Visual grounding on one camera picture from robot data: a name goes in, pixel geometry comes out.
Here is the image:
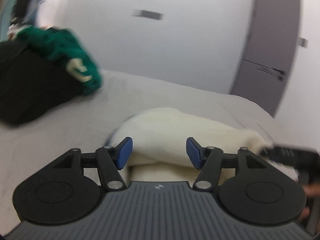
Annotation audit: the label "cream white fleece garment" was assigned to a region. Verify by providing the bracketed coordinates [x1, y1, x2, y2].
[106, 108, 296, 185]

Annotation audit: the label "grey bedroom door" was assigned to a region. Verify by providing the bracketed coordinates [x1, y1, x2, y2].
[231, 0, 301, 116]

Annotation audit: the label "hanging clothes on rack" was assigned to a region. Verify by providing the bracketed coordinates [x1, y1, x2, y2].
[1, 0, 44, 41]

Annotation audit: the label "person's right hand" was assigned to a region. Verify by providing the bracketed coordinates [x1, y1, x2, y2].
[299, 183, 320, 221]

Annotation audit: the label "black garment pile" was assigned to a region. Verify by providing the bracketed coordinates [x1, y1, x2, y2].
[1, 41, 82, 126]

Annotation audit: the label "green garment with cream letter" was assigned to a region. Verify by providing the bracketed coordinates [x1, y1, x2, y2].
[16, 26, 103, 95]

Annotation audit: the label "black door handle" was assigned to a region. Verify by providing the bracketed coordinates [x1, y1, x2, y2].
[257, 66, 286, 81]

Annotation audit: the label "small grey wall switch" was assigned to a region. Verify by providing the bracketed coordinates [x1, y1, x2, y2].
[298, 37, 308, 48]

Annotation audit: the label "grey wall switch panel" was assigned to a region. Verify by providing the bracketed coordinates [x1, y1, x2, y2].
[132, 9, 163, 21]

